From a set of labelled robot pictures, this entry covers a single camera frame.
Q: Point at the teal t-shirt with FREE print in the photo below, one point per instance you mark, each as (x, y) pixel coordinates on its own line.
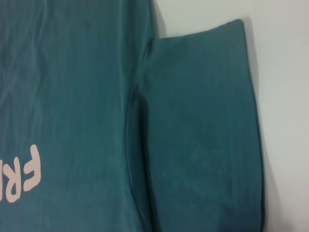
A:
(96, 96)

